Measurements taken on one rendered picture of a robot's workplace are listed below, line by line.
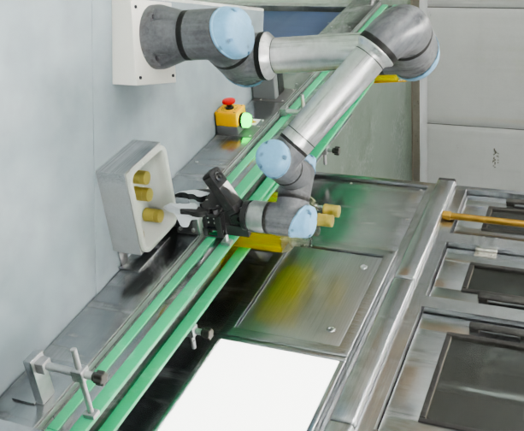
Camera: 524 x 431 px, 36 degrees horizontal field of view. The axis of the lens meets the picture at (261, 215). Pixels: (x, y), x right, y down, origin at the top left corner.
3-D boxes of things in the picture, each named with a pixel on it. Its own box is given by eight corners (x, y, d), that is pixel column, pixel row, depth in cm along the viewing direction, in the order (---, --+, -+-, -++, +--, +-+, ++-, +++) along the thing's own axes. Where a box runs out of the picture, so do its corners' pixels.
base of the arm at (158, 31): (136, 4, 184) (174, 1, 180) (167, 4, 197) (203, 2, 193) (142, 71, 187) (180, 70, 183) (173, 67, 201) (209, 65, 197)
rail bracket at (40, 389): (14, 406, 162) (108, 430, 153) (-9, 340, 154) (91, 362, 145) (28, 390, 166) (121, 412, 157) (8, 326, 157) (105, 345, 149)
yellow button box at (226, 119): (215, 133, 240) (238, 135, 237) (212, 110, 236) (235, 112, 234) (225, 124, 246) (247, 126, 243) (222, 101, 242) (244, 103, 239)
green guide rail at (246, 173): (203, 206, 208) (232, 209, 205) (203, 203, 208) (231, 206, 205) (382, 6, 344) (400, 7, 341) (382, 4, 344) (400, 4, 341)
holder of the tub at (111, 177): (117, 269, 199) (144, 274, 196) (95, 170, 185) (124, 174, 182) (151, 233, 212) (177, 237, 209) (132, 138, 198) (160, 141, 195)
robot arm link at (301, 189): (308, 146, 178) (298, 194, 176) (322, 161, 188) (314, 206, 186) (274, 144, 181) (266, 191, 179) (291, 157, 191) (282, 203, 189)
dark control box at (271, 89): (251, 98, 262) (275, 99, 258) (249, 74, 258) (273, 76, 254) (261, 88, 268) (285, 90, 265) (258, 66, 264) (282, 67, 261)
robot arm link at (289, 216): (321, 207, 186) (314, 243, 184) (277, 202, 190) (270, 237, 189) (311, 198, 179) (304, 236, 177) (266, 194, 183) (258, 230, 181)
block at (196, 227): (175, 234, 210) (199, 237, 208) (169, 203, 206) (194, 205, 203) (181, 227, 213) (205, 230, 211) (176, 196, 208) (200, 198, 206)
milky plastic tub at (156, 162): (114, 252, 196) (145, 256, 192) (96, 170, 184) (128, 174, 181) (150, 216, 209) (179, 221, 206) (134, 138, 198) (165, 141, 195)
